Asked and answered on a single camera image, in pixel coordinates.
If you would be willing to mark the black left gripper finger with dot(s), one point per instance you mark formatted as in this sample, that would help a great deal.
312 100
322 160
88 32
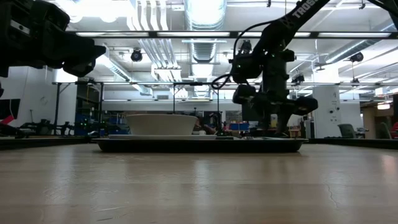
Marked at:
81 69
84 49

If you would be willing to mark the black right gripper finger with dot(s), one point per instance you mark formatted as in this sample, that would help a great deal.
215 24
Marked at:
284 124
269 121

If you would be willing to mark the white pillar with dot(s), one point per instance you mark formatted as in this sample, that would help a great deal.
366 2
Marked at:
326 109

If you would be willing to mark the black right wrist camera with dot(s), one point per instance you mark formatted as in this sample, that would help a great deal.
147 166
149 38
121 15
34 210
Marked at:
245 67

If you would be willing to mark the blue storage box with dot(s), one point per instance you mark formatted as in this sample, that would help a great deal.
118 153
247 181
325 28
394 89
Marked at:
239 126

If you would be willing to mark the person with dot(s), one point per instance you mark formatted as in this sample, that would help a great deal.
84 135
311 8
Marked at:
203 126
395 129

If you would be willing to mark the black ceiling fixture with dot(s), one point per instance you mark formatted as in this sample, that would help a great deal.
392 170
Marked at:
136 55
298 78
357 57
245 46

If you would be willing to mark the black plastic serving tray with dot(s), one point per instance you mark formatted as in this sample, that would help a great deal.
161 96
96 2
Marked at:
199 146

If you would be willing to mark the black background workstation frame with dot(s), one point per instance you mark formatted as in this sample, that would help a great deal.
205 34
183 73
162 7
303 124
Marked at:
140 83

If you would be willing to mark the beige ceramic bowl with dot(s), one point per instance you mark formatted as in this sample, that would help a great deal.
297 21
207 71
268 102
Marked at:
161 124

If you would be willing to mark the black metal table frame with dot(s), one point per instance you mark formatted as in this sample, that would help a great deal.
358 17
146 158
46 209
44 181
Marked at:
342 142

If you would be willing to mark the grey office chair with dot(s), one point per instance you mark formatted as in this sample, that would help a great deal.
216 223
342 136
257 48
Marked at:
346 130
384 130

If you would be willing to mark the white round plate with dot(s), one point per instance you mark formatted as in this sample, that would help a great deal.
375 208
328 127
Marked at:
161 136

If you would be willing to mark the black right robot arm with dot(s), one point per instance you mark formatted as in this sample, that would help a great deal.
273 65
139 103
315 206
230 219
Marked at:
287 26

